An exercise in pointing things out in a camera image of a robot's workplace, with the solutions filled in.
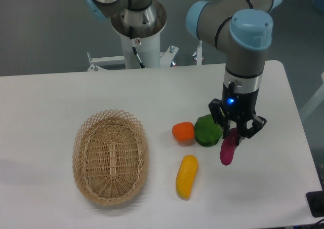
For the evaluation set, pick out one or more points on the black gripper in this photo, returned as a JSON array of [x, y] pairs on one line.
[[238, 107]]

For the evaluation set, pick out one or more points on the purple sweet potato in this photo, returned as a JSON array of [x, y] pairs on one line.
[[228, 147]]

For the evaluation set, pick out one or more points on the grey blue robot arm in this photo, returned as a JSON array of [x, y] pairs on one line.
[[241, 29]]

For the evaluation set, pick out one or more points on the woven wicker basket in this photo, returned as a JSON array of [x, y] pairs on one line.
[[110, 157]]

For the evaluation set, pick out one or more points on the green bok choy toy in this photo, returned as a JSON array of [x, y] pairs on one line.
[[207, 133]]

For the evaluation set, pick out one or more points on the orange toy pepper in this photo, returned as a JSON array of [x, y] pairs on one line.
[[183, 131]]

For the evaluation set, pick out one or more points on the yellow toy mango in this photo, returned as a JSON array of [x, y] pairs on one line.
[[186, 176]]

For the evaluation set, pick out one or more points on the white table leg right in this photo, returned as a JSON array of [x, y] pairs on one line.
[[315, 100]]

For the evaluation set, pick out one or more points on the black box at table edge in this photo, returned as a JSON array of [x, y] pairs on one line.
[[315, 202]]

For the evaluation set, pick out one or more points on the white metal frame bracket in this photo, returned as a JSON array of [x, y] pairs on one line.
[[118, 62]]

